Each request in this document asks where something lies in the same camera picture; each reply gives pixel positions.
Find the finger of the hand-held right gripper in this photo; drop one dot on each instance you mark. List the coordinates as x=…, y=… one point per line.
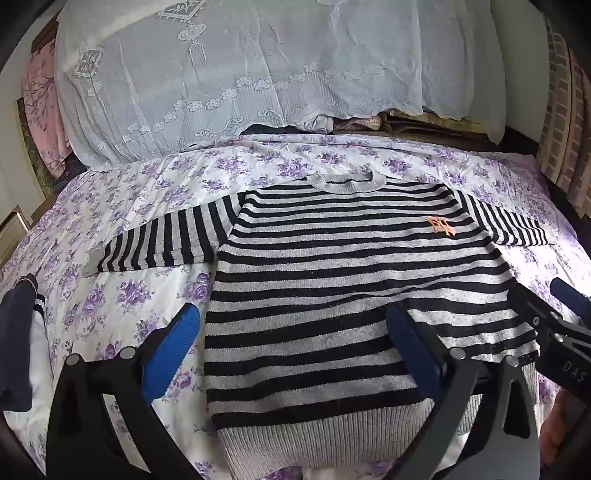
x=531, y=305
x=570, y=295

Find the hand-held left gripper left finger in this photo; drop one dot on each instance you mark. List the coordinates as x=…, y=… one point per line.
x=171, y=355

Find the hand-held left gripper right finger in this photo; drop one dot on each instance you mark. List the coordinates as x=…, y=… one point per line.
x=415, y=355

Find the black grey striped sweater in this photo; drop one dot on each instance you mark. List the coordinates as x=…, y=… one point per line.
x=323, y=277

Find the person's right hand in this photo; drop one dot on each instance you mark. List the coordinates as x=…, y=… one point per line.
x=553, y=434

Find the white folded garment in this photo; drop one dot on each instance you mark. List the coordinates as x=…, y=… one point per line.
x=41, y=364

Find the brick pattern cloth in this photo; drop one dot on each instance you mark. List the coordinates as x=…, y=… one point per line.
x=561, y=138

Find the navy folded garment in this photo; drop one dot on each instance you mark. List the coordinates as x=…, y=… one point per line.
x=14, y=323

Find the purple floral bedsheet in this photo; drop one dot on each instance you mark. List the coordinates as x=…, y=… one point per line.
x=138, y=194

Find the stack of folded blankets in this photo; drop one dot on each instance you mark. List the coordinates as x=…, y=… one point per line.
x=415, y=122

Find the green patterned panel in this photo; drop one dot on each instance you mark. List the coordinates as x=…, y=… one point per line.
x=27, y=134

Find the pink floral cloth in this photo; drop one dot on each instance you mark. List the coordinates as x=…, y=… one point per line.
x=41, y=101

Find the white lace cover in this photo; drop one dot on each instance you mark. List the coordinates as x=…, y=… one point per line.
x=277, y=69

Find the wooden cabinet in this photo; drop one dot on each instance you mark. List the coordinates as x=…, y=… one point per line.
x=46, y=37

